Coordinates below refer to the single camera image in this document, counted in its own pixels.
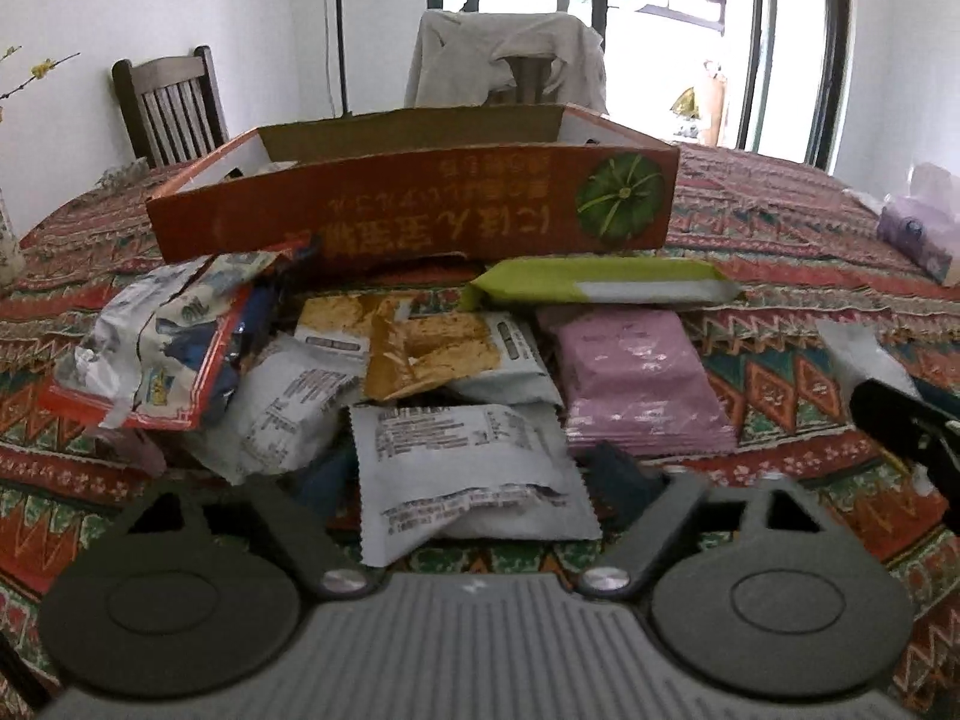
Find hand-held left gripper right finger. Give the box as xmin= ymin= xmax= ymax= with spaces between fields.
xmin=576 ymin=441 xmax=841 ymax=601

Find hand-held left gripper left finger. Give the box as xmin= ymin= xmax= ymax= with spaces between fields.
xmin=97 ymin=450 xmax=372 ymax=601

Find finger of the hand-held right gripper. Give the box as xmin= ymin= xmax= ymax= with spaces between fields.
xmin=850 ymin=379 xmax=960 ymax=467

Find white snack packet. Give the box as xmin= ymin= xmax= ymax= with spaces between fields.
xmin=349 ymin=403 xmax=605 ymax=568
xmin=180 ymin=334 xmax=370 ymax=485
xmin=816 ymin=319 xmax=925 ymax=410

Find pink snack packet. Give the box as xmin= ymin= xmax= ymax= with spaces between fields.
xmin=536 ymin=309 xmax=740 ymax=457
xmin=112 ymin=427 xmax=170 ymax=475

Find red-bordered snack packet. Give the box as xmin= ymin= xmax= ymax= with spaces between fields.
xmin=41 ymin=236 xmax=320 ymax=430

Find long green snack packet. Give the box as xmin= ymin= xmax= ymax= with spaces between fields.
xmin=461 ymin=256 xmax=743 ymax=311

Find orange cardboard box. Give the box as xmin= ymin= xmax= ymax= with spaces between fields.
xmin=145 ymin=103 xmax=681 ymax=278

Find crumpled white snack packet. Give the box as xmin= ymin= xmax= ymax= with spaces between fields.
xmin=180 ymin=334 xmax=370 ymax=485

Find yellow cracker packet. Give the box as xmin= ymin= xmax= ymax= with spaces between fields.
xmin=295 ymin=296 xmax=413 ymax=361
xmin=364 ymin=311 xmax=565 ymax=407

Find dark blue snack packet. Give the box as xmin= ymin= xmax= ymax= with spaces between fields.
xmin=225 ymin=281 xmax=283 ymax=398

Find purple tissue pack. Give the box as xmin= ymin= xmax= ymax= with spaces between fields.
xmin=877 ymin=161 xmax=960 ymax=283

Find tall tan cylinder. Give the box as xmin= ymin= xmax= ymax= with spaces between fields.
xmin=701 ymin=60 xmax=729 ymax=148

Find yellow green bag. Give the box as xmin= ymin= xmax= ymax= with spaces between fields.
xmin=671 ymin=86 xmax=703 ymax=140

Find small floral pouch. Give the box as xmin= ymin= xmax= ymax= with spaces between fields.
xmin=97 ymin=157 xmax=151 ymax=187

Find black-framed sliding glass door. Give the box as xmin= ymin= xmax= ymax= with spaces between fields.
xmin=427 ymin=0 xmax=857 ymax=170

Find floral ceramic vase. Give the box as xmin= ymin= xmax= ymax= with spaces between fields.
xmin=0 ymin=187 xmax=28 ymax=290

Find jacket-draped wooden chair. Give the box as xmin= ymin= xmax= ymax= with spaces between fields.
xmin=506 ymin=56 xmax=557 ymax=103

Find dark wooden chair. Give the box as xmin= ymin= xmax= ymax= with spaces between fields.
xmin=112 ymin=45 xmax=230 ymax=170

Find white jacket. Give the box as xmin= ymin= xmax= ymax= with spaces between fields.
xmin=405 ymin=9 xmax=608 ymax=118

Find black light stand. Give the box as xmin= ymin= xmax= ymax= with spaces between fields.
xmin=319 ymin=0 xmax=355 ymax=121

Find yellow flower branches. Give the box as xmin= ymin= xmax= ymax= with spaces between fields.
xmin=0 ymin=45 xmax=82 ymax=125

